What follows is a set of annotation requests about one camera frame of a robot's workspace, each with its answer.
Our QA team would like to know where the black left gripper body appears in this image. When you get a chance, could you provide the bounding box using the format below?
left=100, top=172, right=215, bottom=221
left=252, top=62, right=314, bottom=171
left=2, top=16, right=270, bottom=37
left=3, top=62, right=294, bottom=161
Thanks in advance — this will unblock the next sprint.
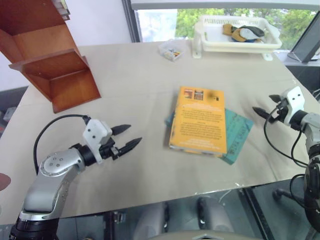
left=98, top=137, right=124, bottom=161

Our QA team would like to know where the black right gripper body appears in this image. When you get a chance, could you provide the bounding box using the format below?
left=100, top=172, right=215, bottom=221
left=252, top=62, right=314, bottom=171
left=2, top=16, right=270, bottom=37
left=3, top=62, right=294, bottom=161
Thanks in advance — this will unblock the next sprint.
left=268, top=97, right=289, bottom=124

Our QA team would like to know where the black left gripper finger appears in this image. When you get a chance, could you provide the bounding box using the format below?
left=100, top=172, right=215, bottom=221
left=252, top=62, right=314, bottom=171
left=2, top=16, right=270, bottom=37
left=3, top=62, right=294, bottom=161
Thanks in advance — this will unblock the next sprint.
left=117, top=136, right=144, bottom=157
left=111, top=123, right=132, bottom=137

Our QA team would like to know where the teal book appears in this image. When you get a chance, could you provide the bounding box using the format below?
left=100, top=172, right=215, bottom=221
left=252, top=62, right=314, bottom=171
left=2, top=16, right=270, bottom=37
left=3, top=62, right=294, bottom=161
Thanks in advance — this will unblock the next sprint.
left=164, top=107, right=255, bottom=166

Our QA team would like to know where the orange book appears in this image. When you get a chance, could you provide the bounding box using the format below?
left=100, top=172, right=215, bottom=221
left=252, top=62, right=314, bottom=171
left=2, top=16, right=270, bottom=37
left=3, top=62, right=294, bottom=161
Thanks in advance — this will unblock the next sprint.
left=167, top=86, right=228, bottom=155

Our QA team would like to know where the brown wooden bookshelf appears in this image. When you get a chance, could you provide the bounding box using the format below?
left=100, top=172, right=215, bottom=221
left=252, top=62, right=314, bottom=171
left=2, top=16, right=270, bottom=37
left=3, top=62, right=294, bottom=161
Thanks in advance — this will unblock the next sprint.
left=0, top=0, right=102, bottom=114

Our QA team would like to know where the black tilted stand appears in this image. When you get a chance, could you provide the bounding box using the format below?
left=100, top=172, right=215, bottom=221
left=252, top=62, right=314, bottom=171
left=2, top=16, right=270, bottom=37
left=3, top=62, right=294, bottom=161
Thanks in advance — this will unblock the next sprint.
left=286, top=18, right=320, bottom=64

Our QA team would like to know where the dark olive cloth item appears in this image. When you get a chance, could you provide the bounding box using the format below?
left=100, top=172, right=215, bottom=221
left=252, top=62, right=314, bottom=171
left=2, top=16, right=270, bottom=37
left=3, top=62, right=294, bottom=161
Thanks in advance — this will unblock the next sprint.
left=246, top=24, right=266, bottom=38

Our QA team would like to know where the white and blue cloth item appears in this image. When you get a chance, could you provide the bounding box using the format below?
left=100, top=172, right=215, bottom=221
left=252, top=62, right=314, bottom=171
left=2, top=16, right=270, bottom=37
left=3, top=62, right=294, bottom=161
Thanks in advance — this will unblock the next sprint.
left=230, top=27, right=260, bottom=44

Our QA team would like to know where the white plastic basket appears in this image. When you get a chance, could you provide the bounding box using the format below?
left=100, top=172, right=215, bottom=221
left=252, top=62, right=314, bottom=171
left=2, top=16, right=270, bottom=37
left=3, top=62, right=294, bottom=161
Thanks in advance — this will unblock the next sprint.
left=191, top=14, right=284, bottom=61

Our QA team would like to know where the black chair base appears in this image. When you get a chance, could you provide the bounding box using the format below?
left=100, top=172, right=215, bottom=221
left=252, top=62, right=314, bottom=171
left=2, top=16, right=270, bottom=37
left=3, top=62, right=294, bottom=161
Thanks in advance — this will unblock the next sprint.
left=272, top=188, right=305, bottom=209

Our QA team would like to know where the mustard yellow cloth item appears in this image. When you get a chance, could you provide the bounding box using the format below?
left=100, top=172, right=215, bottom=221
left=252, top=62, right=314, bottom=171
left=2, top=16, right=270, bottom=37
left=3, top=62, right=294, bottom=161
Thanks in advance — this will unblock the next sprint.
left=222, top=23, right=235, bottom=37

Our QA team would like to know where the small clear plastic box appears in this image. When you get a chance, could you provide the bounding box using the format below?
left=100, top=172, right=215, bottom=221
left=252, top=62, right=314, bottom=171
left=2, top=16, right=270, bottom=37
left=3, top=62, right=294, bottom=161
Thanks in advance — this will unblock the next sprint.
left=157, top=39, right=187, bottom=62

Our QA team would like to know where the red-brown round object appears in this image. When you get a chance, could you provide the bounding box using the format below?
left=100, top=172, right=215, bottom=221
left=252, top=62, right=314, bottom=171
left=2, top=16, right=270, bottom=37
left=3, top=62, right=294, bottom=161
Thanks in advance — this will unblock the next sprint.
left=0, top=172, right=12, bottom=192

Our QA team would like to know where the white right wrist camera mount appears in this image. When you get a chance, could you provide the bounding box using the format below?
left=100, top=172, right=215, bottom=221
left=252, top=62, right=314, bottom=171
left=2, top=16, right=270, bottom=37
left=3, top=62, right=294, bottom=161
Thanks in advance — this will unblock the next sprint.
left=279, top=86, right=307, bottom=126

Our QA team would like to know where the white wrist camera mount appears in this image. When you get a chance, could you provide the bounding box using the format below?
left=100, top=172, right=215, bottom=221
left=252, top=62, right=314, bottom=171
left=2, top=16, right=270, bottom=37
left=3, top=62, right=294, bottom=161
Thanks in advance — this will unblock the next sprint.
left=279, top=86, right=307, bottom=126
left=82, top=119, right=113, bottom=165

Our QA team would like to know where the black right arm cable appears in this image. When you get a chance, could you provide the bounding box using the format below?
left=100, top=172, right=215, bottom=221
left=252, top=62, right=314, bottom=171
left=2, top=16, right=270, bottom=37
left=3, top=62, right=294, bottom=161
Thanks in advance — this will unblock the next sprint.
left=263, top=104, right=311, bottom=168
left=289, top=173, right=308, bottom=209

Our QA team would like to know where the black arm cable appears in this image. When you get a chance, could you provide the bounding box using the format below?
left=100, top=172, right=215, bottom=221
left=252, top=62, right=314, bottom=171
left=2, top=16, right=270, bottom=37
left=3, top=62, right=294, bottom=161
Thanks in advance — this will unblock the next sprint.
left=263, top=104, right=311, bottom=168
left=289, top=173, right=308, bottom=209
left=34, top=114, right=91, bottom=174

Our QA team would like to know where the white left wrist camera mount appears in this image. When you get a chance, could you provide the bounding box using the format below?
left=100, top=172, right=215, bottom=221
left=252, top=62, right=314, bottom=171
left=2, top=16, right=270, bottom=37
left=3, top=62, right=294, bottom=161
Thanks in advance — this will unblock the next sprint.
left=82, top=119, right=113, bottom=165

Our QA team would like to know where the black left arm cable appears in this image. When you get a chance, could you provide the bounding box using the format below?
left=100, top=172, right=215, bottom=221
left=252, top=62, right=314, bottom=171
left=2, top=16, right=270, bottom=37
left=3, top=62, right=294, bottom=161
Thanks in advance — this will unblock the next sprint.
left=34, top=114, right=91, bottom=174

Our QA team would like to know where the dark window frame post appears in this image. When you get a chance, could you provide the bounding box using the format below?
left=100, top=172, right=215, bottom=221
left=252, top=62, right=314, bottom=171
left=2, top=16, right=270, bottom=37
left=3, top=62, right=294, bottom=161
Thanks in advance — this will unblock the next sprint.
left=121, top=0, right=142, bottom=44

